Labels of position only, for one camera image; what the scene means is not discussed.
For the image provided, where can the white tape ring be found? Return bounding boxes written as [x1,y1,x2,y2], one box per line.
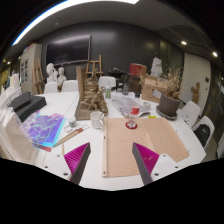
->
[64,124,75,134]

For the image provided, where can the wooden figure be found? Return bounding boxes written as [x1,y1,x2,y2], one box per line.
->
[190,82,201,105]

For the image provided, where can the white plastic chair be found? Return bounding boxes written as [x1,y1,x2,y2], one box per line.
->
[191,115,216,158]
[176,100,202,129]
[97,75,117,91]
[60,79,79,93]
[43,81,59,94]

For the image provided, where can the dried plant in grey pot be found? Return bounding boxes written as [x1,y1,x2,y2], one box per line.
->
[158,66,184,118]

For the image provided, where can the iridescent purple sheet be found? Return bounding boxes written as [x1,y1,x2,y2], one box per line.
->
[21,110,67,149]

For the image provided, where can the folded newspaper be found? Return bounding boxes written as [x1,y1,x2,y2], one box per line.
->
[109,95,151,118]

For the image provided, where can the white cabinet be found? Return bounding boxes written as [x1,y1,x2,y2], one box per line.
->
[19,43,43,94]

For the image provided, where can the golden sculpture on wooden board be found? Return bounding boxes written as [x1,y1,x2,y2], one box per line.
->
[73,65,109,121]

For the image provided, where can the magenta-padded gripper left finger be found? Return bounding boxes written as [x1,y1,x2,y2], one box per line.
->
[42,142,92,186]

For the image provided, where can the brown cardboard box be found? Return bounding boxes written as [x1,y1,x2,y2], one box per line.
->
[140,74,168,104]

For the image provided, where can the translucent plastic sheet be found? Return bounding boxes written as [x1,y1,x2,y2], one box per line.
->
[0,106,39,166]

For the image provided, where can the red box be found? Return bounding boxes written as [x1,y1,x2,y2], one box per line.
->
[128,62,148,77]

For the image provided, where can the beige canvas table mat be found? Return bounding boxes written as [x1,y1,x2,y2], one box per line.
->
[102,116,190,178]

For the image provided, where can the white ceramic mug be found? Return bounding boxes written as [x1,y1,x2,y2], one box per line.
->
[89,110,106,130]

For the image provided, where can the flat round red coaster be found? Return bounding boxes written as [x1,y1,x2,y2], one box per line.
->
[125,121,138,131]

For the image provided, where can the white plaster bust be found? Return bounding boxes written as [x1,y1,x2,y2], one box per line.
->
[45,62,58,84]
[56,66,68,86]

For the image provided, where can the white spray bottle green label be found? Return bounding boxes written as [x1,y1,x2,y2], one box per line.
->
[105,78,112,99]

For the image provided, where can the grey plant saucer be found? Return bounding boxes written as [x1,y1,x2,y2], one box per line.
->
[155,105,179,122]

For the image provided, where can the black backpack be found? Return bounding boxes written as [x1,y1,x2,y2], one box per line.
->
[194,123,212,148]

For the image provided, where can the black foam blocks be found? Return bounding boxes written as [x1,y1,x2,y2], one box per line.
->
[7,91,48,123]

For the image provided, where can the wooden easel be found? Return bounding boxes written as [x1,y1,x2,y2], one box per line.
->
[32,58,46,95]
[85,54,104,79]

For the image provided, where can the black wall screen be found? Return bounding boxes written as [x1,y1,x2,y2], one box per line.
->
[45,34,92,66]

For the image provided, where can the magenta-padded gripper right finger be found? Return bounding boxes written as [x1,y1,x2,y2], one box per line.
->
[131,142,183,186]

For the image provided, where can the white plaster figure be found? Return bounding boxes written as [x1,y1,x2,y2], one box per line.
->
[150,57,164,78]

